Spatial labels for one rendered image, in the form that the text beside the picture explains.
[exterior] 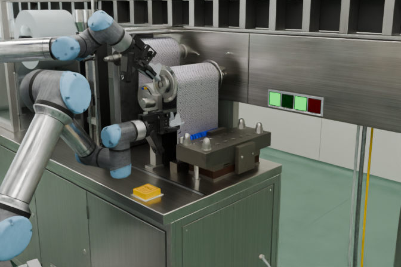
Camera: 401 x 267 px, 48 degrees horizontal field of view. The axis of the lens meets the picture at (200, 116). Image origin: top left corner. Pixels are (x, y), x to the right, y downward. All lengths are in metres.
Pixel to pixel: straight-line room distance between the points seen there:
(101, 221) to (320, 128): 3.02
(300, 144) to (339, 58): 3.05
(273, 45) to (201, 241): 0.80
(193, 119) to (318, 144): 2.84
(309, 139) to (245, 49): 2.78
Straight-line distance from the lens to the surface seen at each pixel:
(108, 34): 1.57
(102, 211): 1.83
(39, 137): 1.28
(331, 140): 4.47
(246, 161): 1.78
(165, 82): 1.73
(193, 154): 1.67
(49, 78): 1.33
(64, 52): 1.46
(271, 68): 1.82
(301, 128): 4.61
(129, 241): 1.74
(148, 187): 1.61
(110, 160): 1.60
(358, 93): 1.64
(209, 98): 1.87
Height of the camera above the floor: 1.55
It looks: 14 degrees down
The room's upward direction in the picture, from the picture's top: straight up
